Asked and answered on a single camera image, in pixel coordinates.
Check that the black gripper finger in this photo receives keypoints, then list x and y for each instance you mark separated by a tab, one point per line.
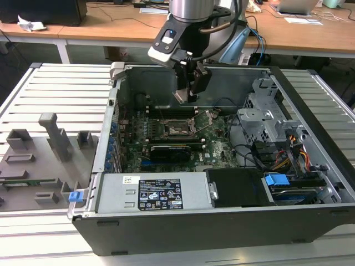
183	77
201	81

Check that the silver CPU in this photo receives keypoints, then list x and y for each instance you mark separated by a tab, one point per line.
181	97

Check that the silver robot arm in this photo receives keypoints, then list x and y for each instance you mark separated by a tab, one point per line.
194	11

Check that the CPU socket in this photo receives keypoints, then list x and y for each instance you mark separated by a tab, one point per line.
177	128

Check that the round silver coin battery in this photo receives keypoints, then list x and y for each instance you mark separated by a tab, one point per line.
215	113

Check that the white paper sheet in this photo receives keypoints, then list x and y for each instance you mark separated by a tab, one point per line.
152	11
303	21

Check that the beige patterned pouch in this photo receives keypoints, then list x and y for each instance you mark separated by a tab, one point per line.
256	7

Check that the silver metal drive cage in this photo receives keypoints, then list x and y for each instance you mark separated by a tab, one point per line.
252	124

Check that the black power adapter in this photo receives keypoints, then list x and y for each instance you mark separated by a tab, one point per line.
140	5

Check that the green motherboard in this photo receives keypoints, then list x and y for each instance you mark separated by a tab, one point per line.
216	155

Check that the long wooden desk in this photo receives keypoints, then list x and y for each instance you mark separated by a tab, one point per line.
124	30

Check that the black graphics card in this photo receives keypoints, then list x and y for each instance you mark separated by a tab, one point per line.
170	153

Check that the silver laptop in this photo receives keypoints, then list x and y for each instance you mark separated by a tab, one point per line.
296	5

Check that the black plastic shroud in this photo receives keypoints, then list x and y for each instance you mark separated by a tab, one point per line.
238	188

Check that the hard disk in blue carrier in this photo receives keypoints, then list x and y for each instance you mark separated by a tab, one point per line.
277	183

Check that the silver power supply with label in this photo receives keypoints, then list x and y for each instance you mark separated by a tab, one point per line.
113	194

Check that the mint green container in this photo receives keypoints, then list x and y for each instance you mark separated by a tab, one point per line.
332	2

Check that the black and silver PC case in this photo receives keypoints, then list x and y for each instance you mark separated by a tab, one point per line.
194	232

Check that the black box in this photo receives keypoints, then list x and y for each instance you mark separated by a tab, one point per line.
41	12

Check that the blue plastic latch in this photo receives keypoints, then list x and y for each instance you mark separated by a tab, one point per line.
75	196

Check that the small wooden desk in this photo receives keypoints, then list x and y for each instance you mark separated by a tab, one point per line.
27	34

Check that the crumpled white paper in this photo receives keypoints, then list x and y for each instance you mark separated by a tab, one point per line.
30	25

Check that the grey parts rack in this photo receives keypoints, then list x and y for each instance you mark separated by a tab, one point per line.
41	166

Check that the green RAM stick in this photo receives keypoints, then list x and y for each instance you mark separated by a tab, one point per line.
36	182

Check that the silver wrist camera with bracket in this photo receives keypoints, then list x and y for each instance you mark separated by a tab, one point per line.
162	55

